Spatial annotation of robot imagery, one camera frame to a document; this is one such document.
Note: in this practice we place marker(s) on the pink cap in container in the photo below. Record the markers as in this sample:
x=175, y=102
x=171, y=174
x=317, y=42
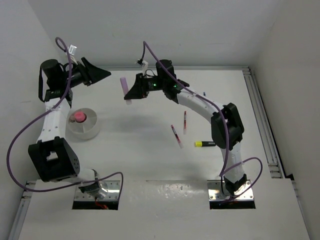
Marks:
x=79, y=117

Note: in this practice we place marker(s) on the purple clear highlighter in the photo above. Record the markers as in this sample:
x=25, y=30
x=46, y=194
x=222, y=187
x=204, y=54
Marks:
x=125, y=89

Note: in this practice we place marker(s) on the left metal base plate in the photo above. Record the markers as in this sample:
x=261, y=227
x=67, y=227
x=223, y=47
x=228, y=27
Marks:
x=105, y=198

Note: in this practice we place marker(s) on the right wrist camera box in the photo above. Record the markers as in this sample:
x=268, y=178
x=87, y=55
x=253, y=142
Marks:
x=144, y=65

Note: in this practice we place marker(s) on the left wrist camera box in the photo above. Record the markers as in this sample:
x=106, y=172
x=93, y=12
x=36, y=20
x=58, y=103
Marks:
x=72, y=50

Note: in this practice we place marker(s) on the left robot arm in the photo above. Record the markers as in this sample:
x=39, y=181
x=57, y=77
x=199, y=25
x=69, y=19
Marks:
x=52, y=156

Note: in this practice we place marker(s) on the red refill pen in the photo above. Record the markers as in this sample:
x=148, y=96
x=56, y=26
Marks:
x=185, y=122
x=177, y=137

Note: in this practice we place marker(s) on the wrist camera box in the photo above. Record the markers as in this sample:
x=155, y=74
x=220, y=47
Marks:
x=144, y=65
x=72, y=50

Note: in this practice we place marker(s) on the yellow black highlighter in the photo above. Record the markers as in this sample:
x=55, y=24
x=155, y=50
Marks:
x=200, y=144

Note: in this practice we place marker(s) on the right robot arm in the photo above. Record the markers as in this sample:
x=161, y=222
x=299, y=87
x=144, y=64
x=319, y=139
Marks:
x=226, y=125

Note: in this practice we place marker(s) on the red refill pen upper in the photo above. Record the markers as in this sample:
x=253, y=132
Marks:
x=185, y=122

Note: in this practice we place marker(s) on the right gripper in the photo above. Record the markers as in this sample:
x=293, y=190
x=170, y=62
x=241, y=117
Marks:
x=139, y=90

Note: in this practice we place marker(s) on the red refill pen lower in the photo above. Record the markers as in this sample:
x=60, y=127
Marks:
x=177, y=137

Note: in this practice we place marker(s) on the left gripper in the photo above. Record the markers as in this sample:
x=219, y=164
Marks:
x=90, y=74

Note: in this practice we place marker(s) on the white round divided container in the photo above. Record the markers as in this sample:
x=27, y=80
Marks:
x=85, y=131

